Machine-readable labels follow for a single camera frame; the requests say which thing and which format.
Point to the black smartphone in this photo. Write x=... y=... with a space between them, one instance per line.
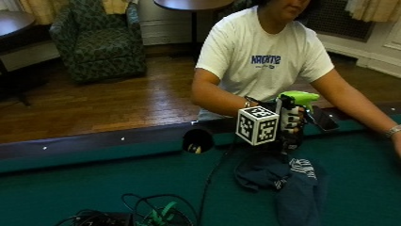
x=324 y=118

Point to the white marker cube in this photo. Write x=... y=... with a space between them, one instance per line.
x=257 y=125

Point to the dark blue garment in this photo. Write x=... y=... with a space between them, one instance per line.
x=292 y=185

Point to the person in white t-shirt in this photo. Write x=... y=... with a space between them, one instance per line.
x=259 y=59

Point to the silver wristwatch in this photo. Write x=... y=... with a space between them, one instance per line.
x=392 y=131

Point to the pool table pocket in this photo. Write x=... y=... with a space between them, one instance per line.
x=196 y=139

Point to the dark radiator grille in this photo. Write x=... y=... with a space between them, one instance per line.
x=339 y=19

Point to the beige curtain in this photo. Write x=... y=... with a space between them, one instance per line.
x=44 y=9
x=116 y=5
x=373 y=9

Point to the green patterned armchair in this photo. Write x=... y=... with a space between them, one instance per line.
x=102 y=44

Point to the black device box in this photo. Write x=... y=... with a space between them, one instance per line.
x=100 y=219

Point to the dark wooden side table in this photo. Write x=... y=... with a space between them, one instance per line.
x=15 y=23

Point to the round dark pedestal table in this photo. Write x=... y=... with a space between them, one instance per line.
x=194 y=4

